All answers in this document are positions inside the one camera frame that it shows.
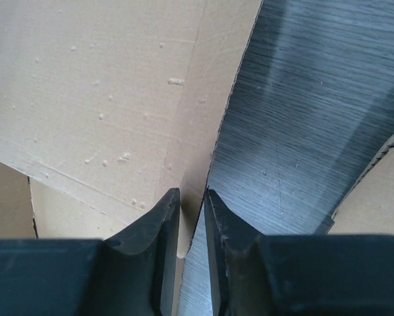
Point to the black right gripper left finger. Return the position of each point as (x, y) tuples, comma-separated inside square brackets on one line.
[(130, 273)]

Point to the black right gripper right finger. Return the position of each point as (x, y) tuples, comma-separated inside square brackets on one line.
[(255, 274)]

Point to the brown cardboard box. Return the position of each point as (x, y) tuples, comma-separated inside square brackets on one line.
[(106, 105)]

